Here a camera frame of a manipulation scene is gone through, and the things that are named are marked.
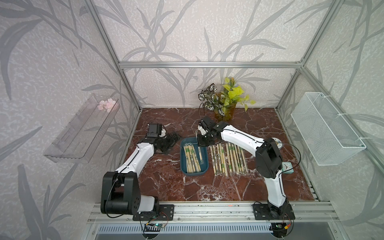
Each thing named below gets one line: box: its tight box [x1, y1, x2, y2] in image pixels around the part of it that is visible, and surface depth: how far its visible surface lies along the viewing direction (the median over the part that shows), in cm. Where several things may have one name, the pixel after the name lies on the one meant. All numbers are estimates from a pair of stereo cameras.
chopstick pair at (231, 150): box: [229, 142, 235, 174], surface depth 93 cm
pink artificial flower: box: [97, 98, 117, 113], surface depth 78 cm
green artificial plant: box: [198, 77, 256, 116], surface depth 98 cm
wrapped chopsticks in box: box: [183, 143, 202, 174], surface depth 93 cm
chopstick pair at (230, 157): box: [228, 142, 232, 174], surface depth 93 cm
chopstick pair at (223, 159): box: [219, 143, 228, 177], surface depth 93 cm
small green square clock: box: [281, 161, 294, 174], surface depth 89 cm
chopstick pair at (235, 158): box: [232, 143, 238, 175], surface depth 93 cm
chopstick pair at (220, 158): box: [218, 143, 223, 174], surface depth 94 cm
